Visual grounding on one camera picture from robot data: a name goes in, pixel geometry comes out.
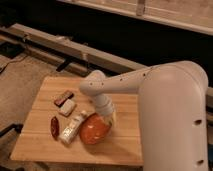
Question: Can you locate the orange ceramic bowl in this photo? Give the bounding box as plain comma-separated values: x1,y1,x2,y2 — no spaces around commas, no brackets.
79,113,111,145

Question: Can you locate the white plastic bottle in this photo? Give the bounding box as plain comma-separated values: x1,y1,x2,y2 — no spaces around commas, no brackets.
59,110,87,144

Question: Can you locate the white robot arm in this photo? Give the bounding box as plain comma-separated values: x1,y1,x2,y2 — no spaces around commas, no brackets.
79,61,208,171

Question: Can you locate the white soap bar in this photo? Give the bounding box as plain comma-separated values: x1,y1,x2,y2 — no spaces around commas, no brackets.
59,99,76,117

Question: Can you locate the brown chocolate bar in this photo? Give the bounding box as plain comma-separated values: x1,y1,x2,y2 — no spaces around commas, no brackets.
54,90,74,107

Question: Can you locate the red chili pepper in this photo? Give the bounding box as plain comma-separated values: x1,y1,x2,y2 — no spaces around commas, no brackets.
51,116,59,139

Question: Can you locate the small wooden folding table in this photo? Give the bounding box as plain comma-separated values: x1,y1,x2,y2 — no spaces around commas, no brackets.
11,77,143,166

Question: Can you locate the black table leg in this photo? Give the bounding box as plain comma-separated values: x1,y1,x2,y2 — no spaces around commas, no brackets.
0,124,23,137

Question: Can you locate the black cable on floor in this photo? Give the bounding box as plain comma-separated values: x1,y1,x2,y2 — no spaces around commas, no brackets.
0,53,29,75

